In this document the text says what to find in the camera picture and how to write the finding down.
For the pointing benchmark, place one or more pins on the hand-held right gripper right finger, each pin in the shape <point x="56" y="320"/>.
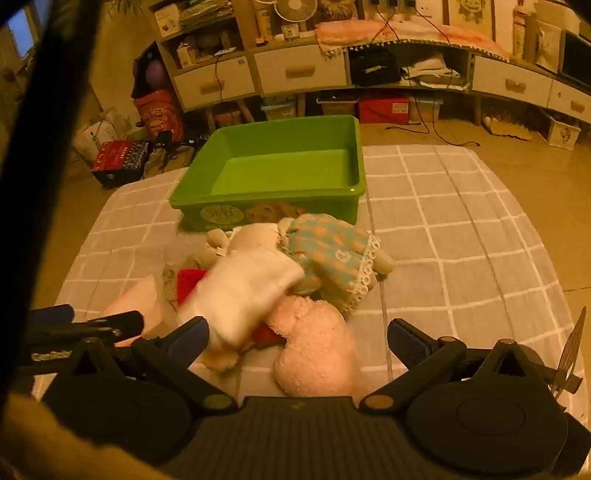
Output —
<point x="407" y="340"/>

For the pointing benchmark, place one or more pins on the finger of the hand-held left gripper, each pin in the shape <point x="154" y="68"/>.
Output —
<point x="51" y="316"/>
<point x="108" y="324"/>

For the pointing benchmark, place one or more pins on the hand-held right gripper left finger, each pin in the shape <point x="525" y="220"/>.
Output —
<point x="190" y="336"/>

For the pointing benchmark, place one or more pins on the pink white cloth item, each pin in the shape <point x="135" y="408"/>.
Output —
<point x="143" y="300"/>

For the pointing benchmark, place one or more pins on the white plush toy red scarf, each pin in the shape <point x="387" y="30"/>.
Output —
<point x="240" y="290"/>

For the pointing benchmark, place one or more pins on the pink plush toy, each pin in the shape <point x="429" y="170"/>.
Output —
<point x="314" y="350"/>

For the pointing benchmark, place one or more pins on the rabbit doll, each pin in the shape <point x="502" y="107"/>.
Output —
<point x="323" y="249"/>

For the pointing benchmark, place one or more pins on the green plastic bin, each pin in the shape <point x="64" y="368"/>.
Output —
<point x="277" y="166"/>

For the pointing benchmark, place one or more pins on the grey checked blanket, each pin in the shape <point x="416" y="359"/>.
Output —
<point x="461" y="230"/>

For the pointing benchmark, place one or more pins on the grey metal piece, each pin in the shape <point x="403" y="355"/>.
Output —
<point x="570" y="350"/>

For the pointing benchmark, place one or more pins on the red and black box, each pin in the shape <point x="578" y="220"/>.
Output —
<point x="117" y="157"/>

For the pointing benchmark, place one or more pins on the white plastic bag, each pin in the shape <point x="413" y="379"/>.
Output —
<point x="99" y="134"/>

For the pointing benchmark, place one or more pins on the red round gift tin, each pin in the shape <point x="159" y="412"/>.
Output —
<point x="157" y="115"/>

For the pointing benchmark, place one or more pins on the clear storage box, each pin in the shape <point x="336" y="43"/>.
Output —
<point x="279" y="110"/>
<point x="339" y="106"/>
<point x="425" y="110"/>

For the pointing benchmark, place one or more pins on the egg carton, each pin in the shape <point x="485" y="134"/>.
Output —
<point x="508" y="129"/>

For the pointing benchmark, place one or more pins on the purple ball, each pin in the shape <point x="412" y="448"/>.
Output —
<point x="156" y="74"/>

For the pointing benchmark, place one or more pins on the white cabinet drawer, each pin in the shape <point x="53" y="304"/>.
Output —
<point x="569" y="99"/>
<point x="489" y="78"/>
<point x="233" y="83"/>
<point x="323" y="69"/>

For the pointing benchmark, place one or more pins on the white printed box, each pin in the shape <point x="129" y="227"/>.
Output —
<point x="561" y="134"/>

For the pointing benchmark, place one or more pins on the black cloth bag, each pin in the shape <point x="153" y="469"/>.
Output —
<point x="141" y="64"/>

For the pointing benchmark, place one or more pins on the pile of folded clothes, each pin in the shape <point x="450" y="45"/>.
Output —
<point x="434" y="71"/>

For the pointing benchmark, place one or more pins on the long beige cabinet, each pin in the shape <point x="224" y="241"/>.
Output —
<point x="247" y="46"/>

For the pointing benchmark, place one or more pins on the pink fringed runner cloth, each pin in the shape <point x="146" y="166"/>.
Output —
<point x="351" y="32"/>

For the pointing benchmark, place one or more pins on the patterned cup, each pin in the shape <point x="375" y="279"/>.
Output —
<point x="290" y="31"/>

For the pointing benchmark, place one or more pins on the stack of papers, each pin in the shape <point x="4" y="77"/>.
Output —
<point x="205" y="14"/>

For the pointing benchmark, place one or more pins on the black screen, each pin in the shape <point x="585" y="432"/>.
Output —
<point x="577" y="60"/>

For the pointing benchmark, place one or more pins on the white electric fan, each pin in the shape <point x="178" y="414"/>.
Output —
<point x="295" y="9"/>

